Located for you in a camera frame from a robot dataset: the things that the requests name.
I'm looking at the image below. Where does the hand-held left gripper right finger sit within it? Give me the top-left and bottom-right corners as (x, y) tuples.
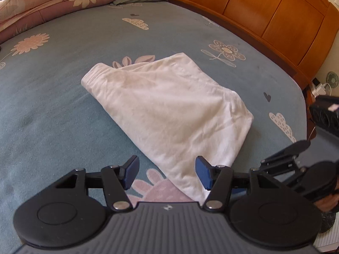
(195, 156), (281, 213)

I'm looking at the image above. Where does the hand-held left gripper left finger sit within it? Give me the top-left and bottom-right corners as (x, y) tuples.
(56, 155), (140, 212)

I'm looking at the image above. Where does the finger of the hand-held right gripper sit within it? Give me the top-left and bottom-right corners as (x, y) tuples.
(261, 140), (311, 166)
(265, 163), (305, 177)

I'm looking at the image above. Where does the white printed long-sleeve shirt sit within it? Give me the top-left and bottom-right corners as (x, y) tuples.
(81, 52), (255, 207)

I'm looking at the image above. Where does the person's right forearm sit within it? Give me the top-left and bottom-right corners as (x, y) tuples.
(320, 208), (339, 233)

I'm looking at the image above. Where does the person's right hand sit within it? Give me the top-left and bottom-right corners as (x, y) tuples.
(315, 194), (339, 213)

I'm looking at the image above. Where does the white power plug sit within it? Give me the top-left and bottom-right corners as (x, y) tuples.
(310, 78), (331, 96)

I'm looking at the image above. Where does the small white fan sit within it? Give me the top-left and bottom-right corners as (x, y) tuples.
(326, 71), (339, 88)

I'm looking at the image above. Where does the bed with blue floral sheet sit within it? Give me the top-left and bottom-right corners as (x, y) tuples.
(0, 0), (309, 254)

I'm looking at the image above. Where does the wooden headboard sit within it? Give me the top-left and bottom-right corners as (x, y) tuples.
(147, 0), (335, 88)

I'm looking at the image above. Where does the pink floral folded quilt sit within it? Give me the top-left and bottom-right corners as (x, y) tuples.
(0, 0), (150, 45)

